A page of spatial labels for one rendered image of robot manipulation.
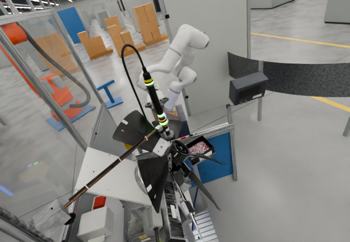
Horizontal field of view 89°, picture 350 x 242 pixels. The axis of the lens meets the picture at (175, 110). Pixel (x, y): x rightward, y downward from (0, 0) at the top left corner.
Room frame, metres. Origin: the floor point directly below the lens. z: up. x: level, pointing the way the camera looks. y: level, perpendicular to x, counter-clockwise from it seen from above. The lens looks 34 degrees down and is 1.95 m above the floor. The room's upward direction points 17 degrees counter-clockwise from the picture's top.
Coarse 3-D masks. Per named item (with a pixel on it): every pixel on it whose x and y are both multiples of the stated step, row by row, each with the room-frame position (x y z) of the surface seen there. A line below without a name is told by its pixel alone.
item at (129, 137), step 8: (136, 112) 0.90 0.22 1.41; (128, 120) 0.84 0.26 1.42; (136, 120) 0.85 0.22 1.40; (144, 120) 0.85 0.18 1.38; (120, 128) 0.79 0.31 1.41; (128, 128) 0.80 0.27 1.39; (136, 128) 0.80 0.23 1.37; (144, 128) 0.81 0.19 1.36; (152, 128) 0.81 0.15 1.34; (112, 136) 0.75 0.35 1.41; (120, 136) 0.75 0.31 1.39; (128, 136) 0.76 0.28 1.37; (136, 136) 0.77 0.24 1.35; (152, 136) 0.77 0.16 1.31; (160, 136) 0.77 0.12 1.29; (128, 144) 0.73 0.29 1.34; (144, 144) 0.74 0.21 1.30; (152, 144) 0.74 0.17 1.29
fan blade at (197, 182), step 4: (192, 172) 0.58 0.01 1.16; (192, 176) 0.59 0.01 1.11; (196, 176) 0.55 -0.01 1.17; (192, 180) 0.60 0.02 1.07; (196, 180) 0.56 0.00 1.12; (196, 184) 0.58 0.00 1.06; (200, 184) 0.54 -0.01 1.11; (200, 188) 0.56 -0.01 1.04; (204, 188) 0.50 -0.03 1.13; (204, 192) 0.53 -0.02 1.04; (208, 192) 0.48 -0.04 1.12; (208, 196) 0.51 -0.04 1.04; (212, 200) 0.42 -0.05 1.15; (216, 204) 0.41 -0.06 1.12
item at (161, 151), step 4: (160, 140) 0.76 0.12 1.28; (164, 140) 0.76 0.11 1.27; (156, 144) 0.74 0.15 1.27; (160, 144) 0.74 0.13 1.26; (164, 144) 0.74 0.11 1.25; (168, 144) 0.74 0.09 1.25; (156, 148) 0.73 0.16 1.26; (160, 148) 0.73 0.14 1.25; (164, 148) 0.73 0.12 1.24; (156, 152) 0.71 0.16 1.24; (160, 152) 0.71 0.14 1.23; (164, 152) 0.71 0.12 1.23; (160, 156) 0.70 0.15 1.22
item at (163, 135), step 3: (156, 126) 0.79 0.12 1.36; (159, 129) 0.76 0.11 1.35; (162, 129) 0.78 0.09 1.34; (159, 132) 0.77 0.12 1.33; (162, 132) 0.77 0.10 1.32; (165, 132) 0.78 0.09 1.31; (171, 132) 0.81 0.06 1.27; (162, 135) 0.78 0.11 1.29; (165, 135) 0.78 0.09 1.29; (168, 135) 0.79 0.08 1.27; (171, 135) 0.78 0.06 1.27; (165, 138) 0.78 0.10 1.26; (168, 138) 0.77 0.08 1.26
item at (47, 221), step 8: (56, 200) 0.48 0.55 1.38; (48, 208) 0.45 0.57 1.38; (56, 208) 0.44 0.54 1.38; (40, 216) 0.43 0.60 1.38; (48, 216) 0.41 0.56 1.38; (56, 216) 0.42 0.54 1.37; (64, 216) 0.42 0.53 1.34; (32, 224) 0.40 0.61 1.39; (40, 224) 0.39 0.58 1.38; (48, 224) 0.40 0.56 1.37; (56, 224) 0.40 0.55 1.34; (40, 232) 0.38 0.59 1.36; (48, 232) 0.39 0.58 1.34
